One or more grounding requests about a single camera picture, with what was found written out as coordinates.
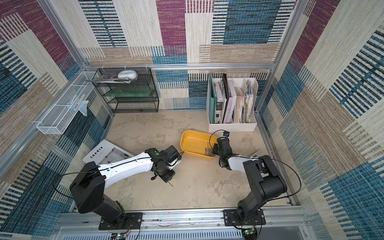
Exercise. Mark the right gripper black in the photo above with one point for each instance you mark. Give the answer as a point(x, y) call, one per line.
point(216, 150)

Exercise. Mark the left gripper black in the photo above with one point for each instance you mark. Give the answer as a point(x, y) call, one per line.
point(169, 177)

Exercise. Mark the yellow plastic storage box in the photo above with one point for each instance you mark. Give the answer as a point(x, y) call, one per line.
point(193, 143)

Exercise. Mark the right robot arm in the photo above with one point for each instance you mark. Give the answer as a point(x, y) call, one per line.
point(265, 181)

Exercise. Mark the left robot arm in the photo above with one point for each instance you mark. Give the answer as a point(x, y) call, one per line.
point(88, 186)

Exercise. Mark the white file organizer box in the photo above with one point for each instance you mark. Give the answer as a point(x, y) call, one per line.
point(236, 98)

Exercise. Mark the green folder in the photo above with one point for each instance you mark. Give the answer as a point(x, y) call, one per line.
point(212, 101)

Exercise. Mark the white round object on shelf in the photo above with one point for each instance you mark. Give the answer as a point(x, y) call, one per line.
point(129, 75)

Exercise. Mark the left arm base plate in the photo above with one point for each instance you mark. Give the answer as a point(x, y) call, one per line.
point(130, 221)

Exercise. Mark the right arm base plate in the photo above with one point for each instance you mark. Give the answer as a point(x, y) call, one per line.
point(233, 217)

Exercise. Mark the black wire mesh shelf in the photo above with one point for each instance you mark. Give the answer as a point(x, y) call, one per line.
point(122, 96)

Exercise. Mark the white wire wall basket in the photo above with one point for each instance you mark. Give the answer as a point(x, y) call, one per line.
point(72, 101)

